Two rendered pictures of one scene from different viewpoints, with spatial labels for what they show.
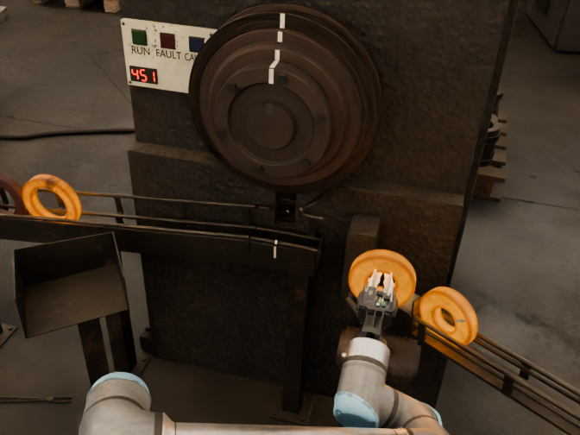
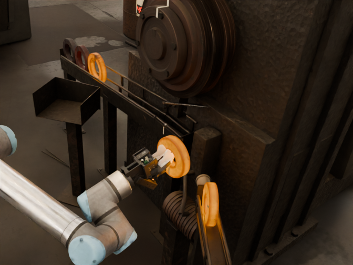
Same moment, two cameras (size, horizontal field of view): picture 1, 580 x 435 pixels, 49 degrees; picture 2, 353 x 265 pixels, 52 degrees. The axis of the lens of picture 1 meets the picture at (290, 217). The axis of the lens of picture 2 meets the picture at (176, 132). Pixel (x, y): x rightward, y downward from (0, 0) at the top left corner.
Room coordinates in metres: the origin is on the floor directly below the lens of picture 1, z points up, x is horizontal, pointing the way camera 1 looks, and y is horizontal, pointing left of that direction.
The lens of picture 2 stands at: (0.28, -0.82, 1.65)
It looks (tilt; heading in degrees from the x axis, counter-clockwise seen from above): 35 degrees down; 35
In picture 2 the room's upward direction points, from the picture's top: 6 degrees clockwise
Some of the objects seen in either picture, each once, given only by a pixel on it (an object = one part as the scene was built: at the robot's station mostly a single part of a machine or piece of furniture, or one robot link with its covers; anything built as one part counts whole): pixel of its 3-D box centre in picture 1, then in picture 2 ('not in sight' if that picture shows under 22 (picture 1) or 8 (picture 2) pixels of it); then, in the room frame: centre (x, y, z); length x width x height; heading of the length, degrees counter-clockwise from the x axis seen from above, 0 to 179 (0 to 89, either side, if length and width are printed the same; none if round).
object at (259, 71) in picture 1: (272, 122); (159, 43); (1.33, 0.05, 1.11); 0.28 x 0.06 x 0.28; 77
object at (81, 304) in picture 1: (87, 357); (72, 146); (1.26, 0.57, 0.36); 0.26 x 0.20 x 0.72; 112
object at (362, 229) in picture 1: (361, 257); (205, 154); (1.38, -0.20, 0.68); 0.11 x 0.08 x 0.24; 167
